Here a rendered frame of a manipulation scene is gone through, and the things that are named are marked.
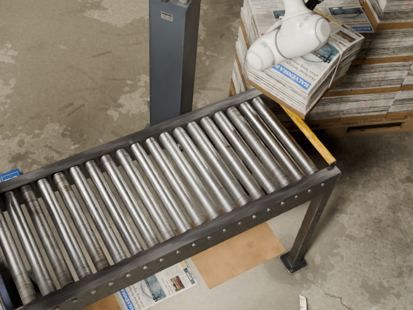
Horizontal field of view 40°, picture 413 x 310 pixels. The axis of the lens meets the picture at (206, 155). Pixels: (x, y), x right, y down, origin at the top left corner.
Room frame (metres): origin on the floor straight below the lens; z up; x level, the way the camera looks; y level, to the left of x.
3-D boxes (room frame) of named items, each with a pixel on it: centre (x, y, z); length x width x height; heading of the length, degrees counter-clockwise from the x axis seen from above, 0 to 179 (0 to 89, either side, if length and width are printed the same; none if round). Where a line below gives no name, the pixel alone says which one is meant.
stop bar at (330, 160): (1.58, -0.39, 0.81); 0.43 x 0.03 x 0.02; 35
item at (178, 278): (1.20, 0.19, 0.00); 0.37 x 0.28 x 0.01; 125
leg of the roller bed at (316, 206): (1.38, -0.51, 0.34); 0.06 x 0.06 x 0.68; 35
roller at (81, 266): (0.99, 0.48, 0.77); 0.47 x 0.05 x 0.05; 35
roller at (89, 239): (1.02, 0.43, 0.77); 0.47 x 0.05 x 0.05; 35
